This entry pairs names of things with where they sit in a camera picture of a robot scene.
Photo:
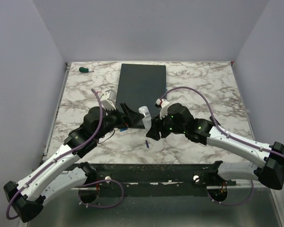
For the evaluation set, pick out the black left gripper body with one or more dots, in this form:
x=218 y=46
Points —
x=118 y=121

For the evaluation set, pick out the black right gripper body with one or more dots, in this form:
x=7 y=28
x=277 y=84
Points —
x=165 y=125

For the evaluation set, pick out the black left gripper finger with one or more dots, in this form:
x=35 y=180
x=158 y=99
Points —
x=135 y=120
x=127 y=110

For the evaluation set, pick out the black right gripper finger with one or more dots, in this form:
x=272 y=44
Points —
x=148 y=124
x=154 y=132

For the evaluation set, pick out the white remote control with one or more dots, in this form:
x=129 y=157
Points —
x=145 y=112

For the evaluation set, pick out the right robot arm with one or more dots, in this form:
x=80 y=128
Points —
x=264 y=162

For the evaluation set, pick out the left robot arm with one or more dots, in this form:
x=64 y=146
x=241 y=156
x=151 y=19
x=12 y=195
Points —
x=29 y=195

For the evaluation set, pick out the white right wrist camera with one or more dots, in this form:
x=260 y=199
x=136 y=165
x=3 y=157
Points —
x=163 y=105

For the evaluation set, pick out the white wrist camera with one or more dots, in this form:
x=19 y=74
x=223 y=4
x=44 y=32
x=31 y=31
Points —
x=163 y=105
x=107 y=99

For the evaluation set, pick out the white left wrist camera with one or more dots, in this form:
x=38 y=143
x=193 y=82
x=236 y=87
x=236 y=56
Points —
x=107 y=99

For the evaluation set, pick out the dark network switch box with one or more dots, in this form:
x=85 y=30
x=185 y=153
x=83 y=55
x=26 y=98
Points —
x=141 y=85

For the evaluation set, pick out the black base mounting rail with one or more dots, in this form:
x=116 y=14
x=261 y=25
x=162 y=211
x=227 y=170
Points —
x=152 y=180

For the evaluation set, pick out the green handled screwdriver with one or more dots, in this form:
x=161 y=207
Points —
x=85 y=70

